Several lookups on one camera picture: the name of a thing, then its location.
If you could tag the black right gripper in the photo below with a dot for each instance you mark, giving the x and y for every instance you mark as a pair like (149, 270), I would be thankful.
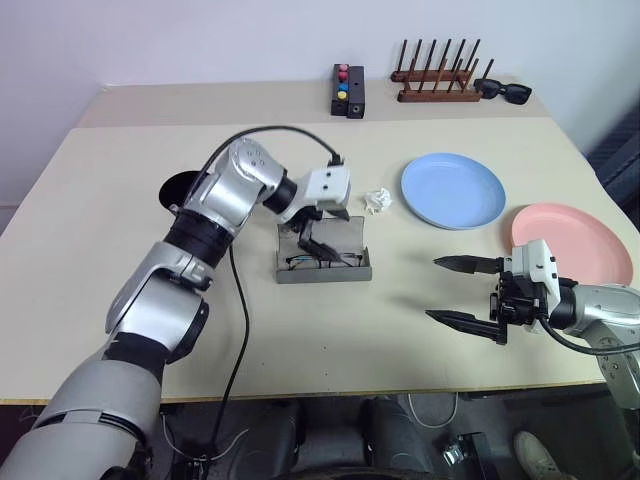
(515, 305)

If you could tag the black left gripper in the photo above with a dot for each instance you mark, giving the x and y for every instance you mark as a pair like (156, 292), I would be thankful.
(307, 219)

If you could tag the tortoiseshell frame eyeglasses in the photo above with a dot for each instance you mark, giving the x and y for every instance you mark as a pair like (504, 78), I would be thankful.
(300, 260)

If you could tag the grey glasses case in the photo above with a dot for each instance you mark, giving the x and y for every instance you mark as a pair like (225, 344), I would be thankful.
(325, 275)

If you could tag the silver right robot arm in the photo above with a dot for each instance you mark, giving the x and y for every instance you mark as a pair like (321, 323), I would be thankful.
(600, 310)

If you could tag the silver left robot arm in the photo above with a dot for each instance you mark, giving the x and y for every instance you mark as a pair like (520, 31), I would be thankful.
(225, 195)

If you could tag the crumpled white paper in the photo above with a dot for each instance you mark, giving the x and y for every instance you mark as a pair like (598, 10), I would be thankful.
(377, 200)

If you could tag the blue plastic plate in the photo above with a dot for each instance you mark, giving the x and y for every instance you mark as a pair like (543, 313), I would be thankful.
(450, 190)

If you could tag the black box with coloured buttons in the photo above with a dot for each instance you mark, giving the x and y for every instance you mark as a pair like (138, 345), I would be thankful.
(338, 107)

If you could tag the pink plastic plate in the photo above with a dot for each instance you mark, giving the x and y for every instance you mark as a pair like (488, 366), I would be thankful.
(575, 230)

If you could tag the plain black box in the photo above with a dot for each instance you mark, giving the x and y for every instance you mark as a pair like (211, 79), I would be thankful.
(356, 90)

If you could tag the black plastic cup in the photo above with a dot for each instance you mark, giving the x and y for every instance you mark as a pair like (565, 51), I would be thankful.
(175, 190)

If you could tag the brown wooden peg rack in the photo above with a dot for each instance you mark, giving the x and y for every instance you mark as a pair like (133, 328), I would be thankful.
(435, 96)

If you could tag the white shoe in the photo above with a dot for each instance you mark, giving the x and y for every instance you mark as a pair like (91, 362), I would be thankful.
(535, 455)

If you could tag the black sunglasses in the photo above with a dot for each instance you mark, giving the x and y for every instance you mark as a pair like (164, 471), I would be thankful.
(517, 94)

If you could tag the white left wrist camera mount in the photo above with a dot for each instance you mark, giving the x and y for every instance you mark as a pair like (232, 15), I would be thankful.
(325, 185)

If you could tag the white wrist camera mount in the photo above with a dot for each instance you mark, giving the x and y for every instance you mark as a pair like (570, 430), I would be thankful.
(537, 265)
(325, 185)

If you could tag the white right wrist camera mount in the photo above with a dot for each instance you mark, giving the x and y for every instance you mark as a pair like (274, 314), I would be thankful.
(537, 265)

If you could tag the black metal bracket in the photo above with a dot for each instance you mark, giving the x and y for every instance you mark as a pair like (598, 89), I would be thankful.
(475, 447)

